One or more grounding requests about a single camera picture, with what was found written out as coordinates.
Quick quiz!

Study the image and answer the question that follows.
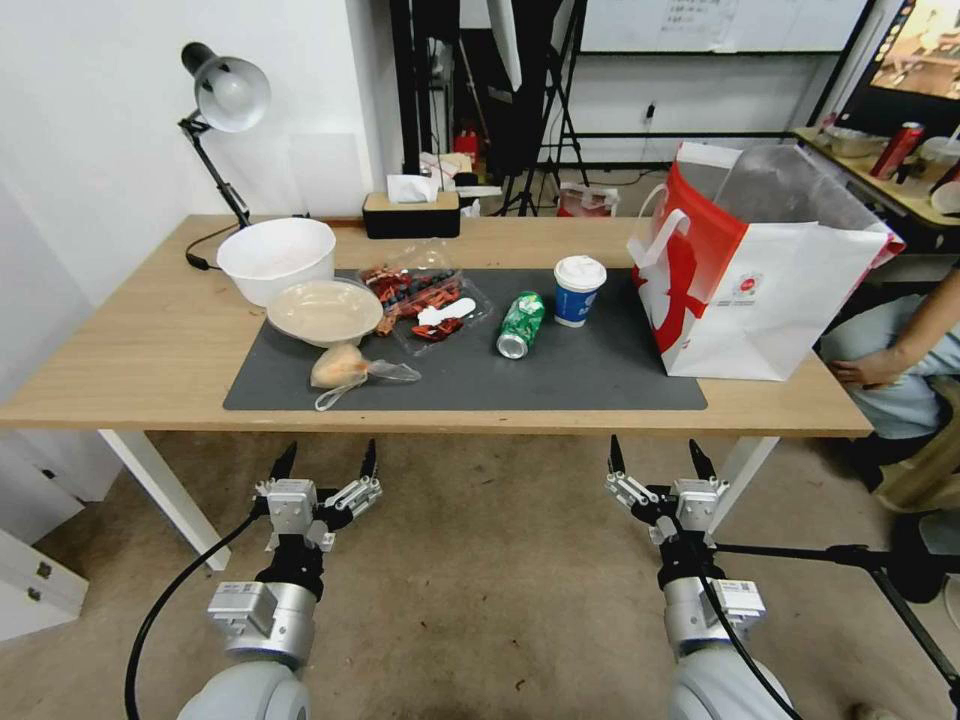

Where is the black stand leg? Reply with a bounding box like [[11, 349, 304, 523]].
[[708, 539, 960, 703]]

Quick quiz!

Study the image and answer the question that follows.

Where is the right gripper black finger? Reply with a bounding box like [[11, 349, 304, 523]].
[[689, 439, 731, 499], [604, 434, 667, 524]]

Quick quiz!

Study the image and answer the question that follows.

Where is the red plastic bag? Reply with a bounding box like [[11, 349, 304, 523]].
[[556, 182, 622, 219]]

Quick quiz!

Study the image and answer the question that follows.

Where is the white plastic spoon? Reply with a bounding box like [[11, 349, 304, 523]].
[[416, 297, 478, 328]]

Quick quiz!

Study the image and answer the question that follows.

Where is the wooden table with white legs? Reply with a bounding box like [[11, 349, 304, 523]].
[[0, 213, 875, 571]]

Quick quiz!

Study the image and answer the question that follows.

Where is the wooden side table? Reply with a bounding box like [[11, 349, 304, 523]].
[[794, 127, 960, 253]]

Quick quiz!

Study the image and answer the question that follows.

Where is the black framed monitor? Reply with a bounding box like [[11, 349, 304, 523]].
[[862, 0, 960, 133]]

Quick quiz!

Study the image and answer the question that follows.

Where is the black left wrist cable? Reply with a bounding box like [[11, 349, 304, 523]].
[[123, 509, 273, 720]]

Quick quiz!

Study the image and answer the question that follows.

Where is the clear plastic takeout box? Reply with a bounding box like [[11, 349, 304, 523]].
[[356, 239, 496, 358]]

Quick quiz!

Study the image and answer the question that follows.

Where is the dark grey desk mat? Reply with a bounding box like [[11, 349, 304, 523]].
[[222, 267, 709, 412]]

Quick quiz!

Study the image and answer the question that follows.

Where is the beige bowl with clear lid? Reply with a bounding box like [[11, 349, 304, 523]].
[[266, 278, 385, 348]]

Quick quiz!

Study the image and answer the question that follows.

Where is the whiteboard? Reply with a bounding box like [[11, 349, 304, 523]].
[[581, 0, 875, 55]]

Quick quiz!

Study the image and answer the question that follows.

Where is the red drink can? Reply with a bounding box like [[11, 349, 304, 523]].
[[869, 121, 925, 180]]

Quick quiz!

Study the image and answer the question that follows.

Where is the black tripod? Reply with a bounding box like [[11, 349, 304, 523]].
[[498, 0, 594, 219]]

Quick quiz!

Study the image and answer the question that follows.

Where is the green soda can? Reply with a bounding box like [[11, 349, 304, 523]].
[[494, 290, 547, 360]]

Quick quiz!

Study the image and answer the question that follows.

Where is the person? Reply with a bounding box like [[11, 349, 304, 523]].
[[821, 262, 960, 444]]

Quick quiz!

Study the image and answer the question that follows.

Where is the blue paper cup white lid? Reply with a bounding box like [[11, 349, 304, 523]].
[[553, 255, 607, 329]]

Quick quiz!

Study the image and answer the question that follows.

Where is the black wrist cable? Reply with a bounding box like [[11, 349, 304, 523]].
[[123, 509, 273, 720], [673, 524, 804, 720]]

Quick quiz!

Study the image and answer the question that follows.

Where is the black and silver desk lamp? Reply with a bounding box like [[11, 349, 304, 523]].
[[178, 41, 273, 230]]

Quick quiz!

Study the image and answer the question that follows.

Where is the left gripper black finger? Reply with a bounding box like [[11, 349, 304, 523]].
[[253, 440, 299, 500], [322, 439, 384, 528]]

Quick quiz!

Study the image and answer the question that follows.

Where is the red and white delivery bag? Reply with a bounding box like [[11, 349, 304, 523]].
[[628, 140, 907, 382]]

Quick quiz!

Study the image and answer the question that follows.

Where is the white cabinet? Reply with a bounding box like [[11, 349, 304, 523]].
[[0, 431, 125, 643]]

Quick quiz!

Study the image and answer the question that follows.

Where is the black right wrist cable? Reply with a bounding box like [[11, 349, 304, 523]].
[[673, 524, 804, 720]]

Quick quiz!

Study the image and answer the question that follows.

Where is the black tissue box wooden lid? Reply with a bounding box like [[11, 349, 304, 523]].
[[362, 191, 462, 241]]

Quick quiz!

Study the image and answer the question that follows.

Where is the large white plastic bowl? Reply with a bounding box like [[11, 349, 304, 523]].
[[216, 217, 337, 307]]

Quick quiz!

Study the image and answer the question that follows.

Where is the white softbox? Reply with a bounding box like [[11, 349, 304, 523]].
[[485, 0, 526, 91]]

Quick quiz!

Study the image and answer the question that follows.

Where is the clear bag with bun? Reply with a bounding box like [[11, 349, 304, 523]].
[[309, 343, 423, 412]]

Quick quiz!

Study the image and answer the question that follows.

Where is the white tissue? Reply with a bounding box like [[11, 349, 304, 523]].
[[386, 173, 440, 205]]

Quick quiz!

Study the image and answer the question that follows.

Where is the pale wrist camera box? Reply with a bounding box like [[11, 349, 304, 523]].
[[266, 478, 319, 535], [672, 478, 723, 535]]

